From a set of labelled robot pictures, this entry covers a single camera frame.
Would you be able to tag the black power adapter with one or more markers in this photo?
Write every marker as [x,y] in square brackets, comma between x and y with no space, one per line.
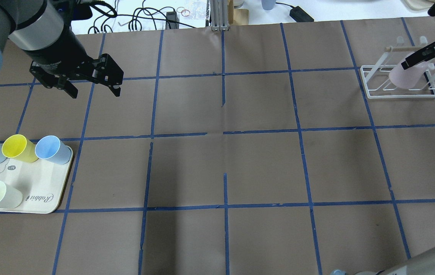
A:
[299,15]

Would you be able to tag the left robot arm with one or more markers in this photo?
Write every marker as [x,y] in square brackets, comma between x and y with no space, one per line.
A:
[42,29]

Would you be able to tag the wooden mug stand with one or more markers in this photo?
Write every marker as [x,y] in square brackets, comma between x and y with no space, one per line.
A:
[237,15]

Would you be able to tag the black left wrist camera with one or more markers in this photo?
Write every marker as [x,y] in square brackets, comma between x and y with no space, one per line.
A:
[71,10]

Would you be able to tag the light blue cup far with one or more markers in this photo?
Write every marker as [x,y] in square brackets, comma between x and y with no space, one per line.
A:
[52,149]

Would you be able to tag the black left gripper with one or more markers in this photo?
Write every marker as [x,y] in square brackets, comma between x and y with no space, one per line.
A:
[61,52]

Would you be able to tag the cream plastic tray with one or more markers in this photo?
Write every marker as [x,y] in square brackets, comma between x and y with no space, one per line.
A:
[42,184]

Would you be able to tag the aluminium frame post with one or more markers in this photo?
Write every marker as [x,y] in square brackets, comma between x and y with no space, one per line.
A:
[218,15]

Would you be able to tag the pink plastic cup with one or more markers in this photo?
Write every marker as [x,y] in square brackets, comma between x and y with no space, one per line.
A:
[407,79]

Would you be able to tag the white wire cup rack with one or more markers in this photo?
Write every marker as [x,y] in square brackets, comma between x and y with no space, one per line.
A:
[380,77]

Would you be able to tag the yellow plastic cup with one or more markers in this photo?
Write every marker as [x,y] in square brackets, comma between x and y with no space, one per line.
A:
[20,148]

